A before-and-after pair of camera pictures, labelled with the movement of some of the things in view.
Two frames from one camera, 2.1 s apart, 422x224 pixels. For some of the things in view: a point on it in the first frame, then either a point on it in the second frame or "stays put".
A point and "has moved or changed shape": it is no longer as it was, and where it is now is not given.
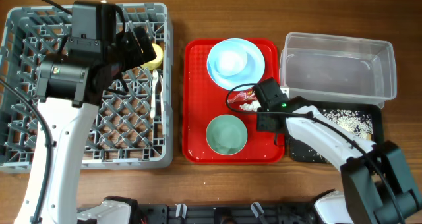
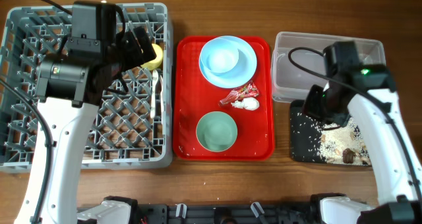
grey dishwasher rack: [131, 128] stays put
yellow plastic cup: [154, 64] stays put
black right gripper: [262, 123] -> [310, 106]
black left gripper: [134, 58] stays put
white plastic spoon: [155, 76] stays put
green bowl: [226, 134] has moved or changed shape
